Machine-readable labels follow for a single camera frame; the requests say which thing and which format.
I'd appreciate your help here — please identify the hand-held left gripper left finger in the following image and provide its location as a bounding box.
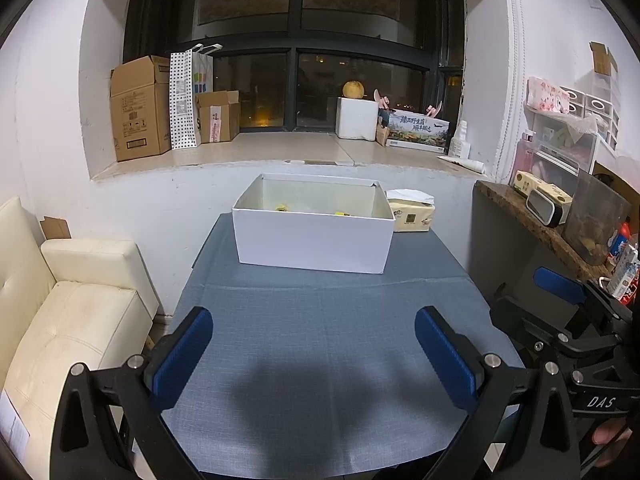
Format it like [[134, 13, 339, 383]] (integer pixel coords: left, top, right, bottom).
[[50, 306, 215, 480]]

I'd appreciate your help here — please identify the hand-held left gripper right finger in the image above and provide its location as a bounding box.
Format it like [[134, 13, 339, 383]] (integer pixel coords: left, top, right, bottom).
[[414, 306, 581, 480]]

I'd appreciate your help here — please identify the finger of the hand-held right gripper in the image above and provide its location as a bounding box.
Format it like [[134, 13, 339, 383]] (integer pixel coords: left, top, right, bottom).
[[533, 266, 621, 312], [491, 293, 627, 362]]

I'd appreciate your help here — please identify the white cardboard box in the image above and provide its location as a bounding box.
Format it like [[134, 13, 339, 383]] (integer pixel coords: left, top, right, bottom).
[[231, 173, 396, 275]]

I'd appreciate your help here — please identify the person's right hand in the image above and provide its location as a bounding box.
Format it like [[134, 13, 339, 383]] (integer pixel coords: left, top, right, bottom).
[[592, 420, 635, 447]]

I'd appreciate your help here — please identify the white milk carton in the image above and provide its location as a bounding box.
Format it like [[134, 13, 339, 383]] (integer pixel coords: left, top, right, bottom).
[[606, 245, 640, 302]]

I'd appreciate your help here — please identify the brown stone counter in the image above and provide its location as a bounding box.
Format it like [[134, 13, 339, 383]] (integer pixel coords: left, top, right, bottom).
[[474, 180, 613, 282]]

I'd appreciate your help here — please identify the dark transparent container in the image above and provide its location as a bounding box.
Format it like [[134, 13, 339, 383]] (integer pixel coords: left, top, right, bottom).
[[564, 169, 632, 267]]

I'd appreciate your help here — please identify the red blue bottle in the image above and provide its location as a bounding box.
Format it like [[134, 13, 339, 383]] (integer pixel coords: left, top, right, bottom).
[[607, 215, 634, 267]]

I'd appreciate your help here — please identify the white black clock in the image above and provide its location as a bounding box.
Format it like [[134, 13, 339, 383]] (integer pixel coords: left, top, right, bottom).
[[526, 187, 566, 229]]

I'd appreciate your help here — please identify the beige green printed box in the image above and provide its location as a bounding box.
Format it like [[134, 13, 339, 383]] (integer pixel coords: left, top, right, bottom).
[[513, 170, 574, 207]]

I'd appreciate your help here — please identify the cream leather sofa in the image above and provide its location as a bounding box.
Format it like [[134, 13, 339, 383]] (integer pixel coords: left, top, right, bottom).
[[0, 196, 161, 461]]

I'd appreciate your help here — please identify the clear storage box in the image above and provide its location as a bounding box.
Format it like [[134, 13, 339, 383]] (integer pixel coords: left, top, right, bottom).
[[516, 110, 599, 187]]

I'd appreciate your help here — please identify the grey-blue tablecloth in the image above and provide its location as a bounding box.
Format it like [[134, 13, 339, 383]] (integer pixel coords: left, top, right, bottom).
[[160, 212, 526, 478]]

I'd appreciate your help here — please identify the beige tissue box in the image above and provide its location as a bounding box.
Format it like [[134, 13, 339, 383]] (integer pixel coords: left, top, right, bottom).
[[385, 188, 436, 234]]

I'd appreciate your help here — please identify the white tube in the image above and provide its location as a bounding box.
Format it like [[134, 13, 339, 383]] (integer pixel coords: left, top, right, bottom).
[[437, 154, 486, 174]]

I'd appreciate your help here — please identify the white plastic bottle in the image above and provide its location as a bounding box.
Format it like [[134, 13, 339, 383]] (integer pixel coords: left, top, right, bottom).
[[448, 121, 471, 159]]

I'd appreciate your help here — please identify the white paper label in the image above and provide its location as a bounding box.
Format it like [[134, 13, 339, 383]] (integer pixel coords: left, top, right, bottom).
[[0, 389, 34, 462]]

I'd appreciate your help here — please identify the white drawer organizer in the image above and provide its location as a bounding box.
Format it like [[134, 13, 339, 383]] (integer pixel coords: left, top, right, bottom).
[[559, 85, 621, 152]]

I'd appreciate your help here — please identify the flat cardboard piece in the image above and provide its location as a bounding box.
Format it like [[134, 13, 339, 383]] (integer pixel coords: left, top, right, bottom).
[[40, 216, 71, 241]]

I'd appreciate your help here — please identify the pink floral tissue pack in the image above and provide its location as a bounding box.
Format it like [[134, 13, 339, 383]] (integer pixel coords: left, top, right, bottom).
[[527, 76, 571, 114]]

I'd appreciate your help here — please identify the landscape printed box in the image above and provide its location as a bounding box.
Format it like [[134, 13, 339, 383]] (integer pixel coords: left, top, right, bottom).
[[387, 109, 451, 155]]

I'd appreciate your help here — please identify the stone windowsill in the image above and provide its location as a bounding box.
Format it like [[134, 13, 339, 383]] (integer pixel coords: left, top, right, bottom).
[[91, 131, 487, 182]]

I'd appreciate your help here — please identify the small brown cardboard box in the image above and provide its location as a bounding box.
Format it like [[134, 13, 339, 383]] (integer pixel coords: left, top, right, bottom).
[[195, 90, 241, 145]]

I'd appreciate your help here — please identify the large brown cardboard box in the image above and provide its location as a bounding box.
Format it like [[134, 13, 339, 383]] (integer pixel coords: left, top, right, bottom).
[[110, 56, 174, 163]]

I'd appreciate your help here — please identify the white foam box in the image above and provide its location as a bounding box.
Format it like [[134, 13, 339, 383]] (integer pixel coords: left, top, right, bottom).
[[335, 96, 379, 141]]

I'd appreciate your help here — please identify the dotted paper bag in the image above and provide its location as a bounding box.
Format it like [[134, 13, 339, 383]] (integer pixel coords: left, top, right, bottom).
[[169, 43, 222, 150]]

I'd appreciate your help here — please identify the dark window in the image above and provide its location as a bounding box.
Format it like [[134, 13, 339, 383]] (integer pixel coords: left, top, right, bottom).
[[124, 0, 465, 134]]

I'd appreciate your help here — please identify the wall mounted cardboard box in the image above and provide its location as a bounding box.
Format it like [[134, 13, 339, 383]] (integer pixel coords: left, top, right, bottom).
[[588, 41, 619, 77]]

